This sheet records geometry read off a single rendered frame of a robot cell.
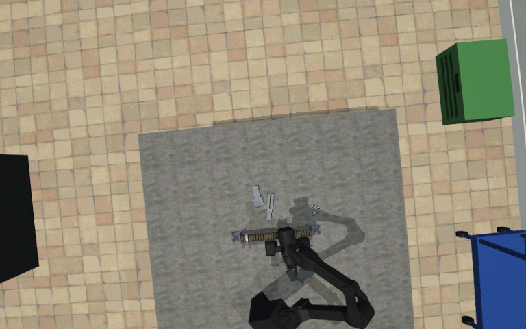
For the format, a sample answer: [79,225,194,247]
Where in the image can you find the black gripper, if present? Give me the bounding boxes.
[265,237,310,256]

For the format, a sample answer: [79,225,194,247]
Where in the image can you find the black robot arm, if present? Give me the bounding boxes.
[276,227,375,329]

